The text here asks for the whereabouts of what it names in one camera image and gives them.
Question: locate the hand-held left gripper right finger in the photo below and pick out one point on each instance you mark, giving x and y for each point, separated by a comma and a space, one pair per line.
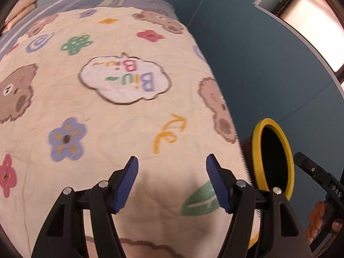
219, 185

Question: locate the black bin with yellow rim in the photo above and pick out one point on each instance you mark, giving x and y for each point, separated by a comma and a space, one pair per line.
258, 153

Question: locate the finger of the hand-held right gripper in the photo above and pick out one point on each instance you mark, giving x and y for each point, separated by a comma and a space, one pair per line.
311, 169

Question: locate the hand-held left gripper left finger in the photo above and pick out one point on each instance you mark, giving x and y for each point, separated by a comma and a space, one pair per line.
126, 185

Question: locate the striped blue bed sheet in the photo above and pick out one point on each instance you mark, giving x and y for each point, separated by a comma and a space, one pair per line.
134, 1

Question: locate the dark framed window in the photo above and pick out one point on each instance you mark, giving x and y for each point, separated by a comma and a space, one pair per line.
309, 13

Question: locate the bear printed blanket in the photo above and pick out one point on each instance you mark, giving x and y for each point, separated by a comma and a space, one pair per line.
107, 129

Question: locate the person's right hand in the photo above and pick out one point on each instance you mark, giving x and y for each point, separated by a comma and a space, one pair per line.
336, 225

